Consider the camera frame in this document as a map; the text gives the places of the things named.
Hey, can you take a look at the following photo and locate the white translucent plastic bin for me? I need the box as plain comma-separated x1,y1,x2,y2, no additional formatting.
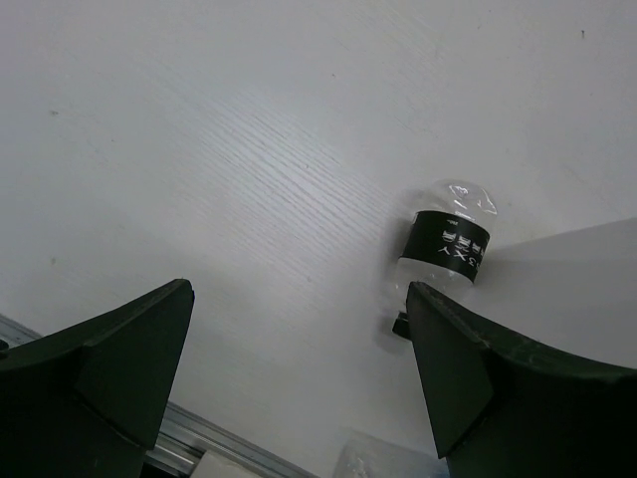
460,219,637,367

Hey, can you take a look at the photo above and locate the aluminium table edge rail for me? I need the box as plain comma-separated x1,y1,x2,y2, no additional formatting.
0,313,319,478

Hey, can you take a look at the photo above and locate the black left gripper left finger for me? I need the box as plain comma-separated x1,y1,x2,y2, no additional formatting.
1,279,193,477

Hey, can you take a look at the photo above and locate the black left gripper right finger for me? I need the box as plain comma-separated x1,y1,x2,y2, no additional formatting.
406,283,636,477

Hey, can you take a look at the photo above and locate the black label small bottle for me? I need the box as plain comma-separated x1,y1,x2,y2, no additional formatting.
392,179,498,340

